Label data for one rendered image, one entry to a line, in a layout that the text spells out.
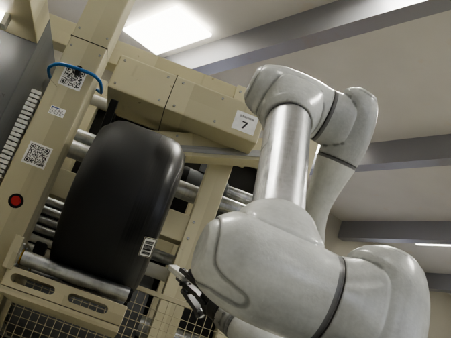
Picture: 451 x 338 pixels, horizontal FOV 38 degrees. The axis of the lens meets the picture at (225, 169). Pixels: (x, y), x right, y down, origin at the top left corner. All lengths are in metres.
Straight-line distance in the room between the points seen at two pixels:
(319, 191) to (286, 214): 0.50
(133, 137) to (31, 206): 0.38
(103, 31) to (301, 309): 1.52
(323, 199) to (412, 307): 0.56
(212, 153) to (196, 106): 0.21
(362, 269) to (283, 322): 0.15
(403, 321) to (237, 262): 0.27
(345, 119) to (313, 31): 5.58
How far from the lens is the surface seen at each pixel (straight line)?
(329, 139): 1.54
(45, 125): 2.17
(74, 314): 1.93
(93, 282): 1.96
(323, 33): 7.02
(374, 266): 1.06
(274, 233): 1.00
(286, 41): 7.34
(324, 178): 1.55
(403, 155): 9.36
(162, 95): 2.50
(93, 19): 2.33
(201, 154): 2.58
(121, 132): 2.02
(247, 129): 2.51
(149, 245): 1.91
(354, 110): 1.55
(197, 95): 2.52
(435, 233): 12.16
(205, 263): 0.99
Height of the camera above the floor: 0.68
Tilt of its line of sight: 20 degrees up
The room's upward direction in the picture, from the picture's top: 19 degrees clockwise
